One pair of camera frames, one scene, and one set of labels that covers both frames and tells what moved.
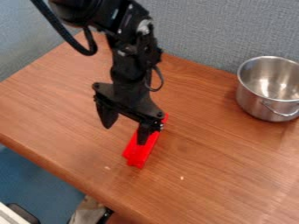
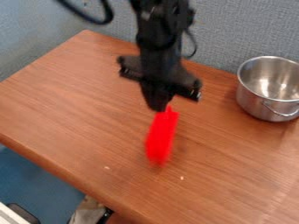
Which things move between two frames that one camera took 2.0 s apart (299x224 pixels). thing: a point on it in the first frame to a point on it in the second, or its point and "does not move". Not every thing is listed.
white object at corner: [8, 216] does not move
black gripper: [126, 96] to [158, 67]
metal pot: [266, 87] does not move
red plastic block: [136, 153] to [160, 136]
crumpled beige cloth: [88, 212] does not move
